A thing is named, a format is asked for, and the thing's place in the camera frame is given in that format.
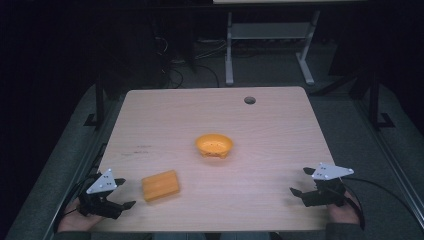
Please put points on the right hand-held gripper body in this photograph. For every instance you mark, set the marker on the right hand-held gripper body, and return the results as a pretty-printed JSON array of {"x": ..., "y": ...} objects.
[{"x": 328, "y": 186}]

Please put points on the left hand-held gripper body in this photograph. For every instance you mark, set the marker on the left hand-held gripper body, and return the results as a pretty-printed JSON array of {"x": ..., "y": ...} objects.
[{"x": 100, "y": 186}]

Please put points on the orange rectangular block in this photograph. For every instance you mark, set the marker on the orange rectangular block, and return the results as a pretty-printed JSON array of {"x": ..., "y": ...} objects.
[{"x": 160, "y": 185}]

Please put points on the orange oval bowl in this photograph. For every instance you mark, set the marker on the orange oval bowl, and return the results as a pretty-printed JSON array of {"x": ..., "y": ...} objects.
[{"x": 214, "y": 144}]

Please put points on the person's right hand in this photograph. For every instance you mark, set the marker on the person's right hand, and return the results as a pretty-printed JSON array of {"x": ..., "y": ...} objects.
[{"x": 343, "y": 214}]

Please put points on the person's left hand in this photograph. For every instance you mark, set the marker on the person's left hand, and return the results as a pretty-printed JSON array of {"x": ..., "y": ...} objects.
[{"x": 78, "y": 220}]

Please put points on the black metal stand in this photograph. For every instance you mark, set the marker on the black metal stand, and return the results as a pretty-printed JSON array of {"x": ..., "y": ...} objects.
[
  {"x": 375, "y": 100},
  {"x": 99, "y": 100}
]

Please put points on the grey metal rail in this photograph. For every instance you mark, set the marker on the grey metal rail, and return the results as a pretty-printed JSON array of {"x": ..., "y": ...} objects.
[
  {"x": 390, "y": 156},
  {"x": 78, "y": 173}
]

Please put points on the white metal table frame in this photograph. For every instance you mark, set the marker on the white metal table frame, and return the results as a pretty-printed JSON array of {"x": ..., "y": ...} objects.
[{"x": 266, "y": 30}]

